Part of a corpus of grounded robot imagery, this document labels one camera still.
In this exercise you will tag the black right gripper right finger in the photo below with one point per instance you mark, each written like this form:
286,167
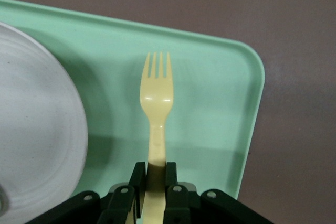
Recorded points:
178,205

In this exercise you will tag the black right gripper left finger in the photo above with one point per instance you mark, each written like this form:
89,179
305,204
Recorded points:
118,205

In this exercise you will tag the yellow plastic fork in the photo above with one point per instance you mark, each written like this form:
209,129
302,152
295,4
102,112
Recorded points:
157,98

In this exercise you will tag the round white speckled plate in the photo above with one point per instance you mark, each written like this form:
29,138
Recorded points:
39,116

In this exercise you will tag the light green rectangular tray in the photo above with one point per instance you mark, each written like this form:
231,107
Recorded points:
210,90

